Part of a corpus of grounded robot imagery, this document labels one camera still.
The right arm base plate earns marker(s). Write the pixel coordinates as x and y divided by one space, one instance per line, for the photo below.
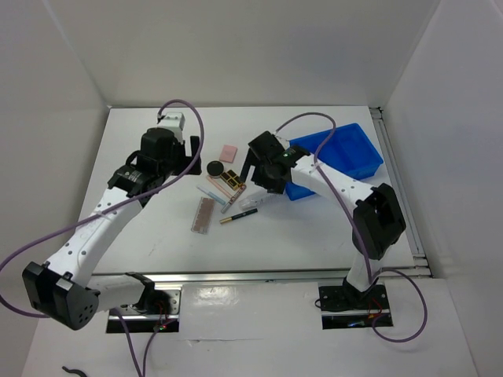
338 312

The white blue makeup pen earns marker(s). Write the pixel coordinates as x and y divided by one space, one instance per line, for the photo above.
211 195

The aluminium rail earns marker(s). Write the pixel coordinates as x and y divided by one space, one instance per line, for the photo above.
242 276
420 261

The red lip gloss tube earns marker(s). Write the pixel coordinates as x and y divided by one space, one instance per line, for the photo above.
233 199

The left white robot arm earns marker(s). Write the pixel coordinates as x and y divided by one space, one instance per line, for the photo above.
64 287

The black round powder jar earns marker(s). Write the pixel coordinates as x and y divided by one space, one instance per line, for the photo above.
215 169

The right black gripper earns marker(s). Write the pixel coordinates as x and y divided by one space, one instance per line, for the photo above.
274 186

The aluminium rail front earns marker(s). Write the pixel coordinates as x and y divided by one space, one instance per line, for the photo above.
242 276

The pink slim makeup tube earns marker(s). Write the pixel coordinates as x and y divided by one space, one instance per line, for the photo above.
215 183

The white lotion bottle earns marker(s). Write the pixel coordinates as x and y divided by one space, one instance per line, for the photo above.
249 203

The brown eyeshadow palette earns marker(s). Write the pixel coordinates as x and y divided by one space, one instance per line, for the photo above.
202 219

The black hook bottom left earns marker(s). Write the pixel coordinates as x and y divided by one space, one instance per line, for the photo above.
74 371

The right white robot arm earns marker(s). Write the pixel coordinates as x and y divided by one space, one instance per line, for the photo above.
374 213

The black gold lipstick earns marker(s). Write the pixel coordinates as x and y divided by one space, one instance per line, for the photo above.
234 183
224 175

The blue plastic organizer bin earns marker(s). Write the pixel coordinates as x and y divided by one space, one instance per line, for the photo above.
349 151

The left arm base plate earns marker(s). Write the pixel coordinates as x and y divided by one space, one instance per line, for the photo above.
163 316

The aluminium rail right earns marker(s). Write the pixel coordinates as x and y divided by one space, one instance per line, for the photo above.
420 261

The black gold eyeliner pencil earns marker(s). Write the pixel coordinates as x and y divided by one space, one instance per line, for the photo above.
238 216

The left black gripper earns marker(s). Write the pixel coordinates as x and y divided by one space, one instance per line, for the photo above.
179 146

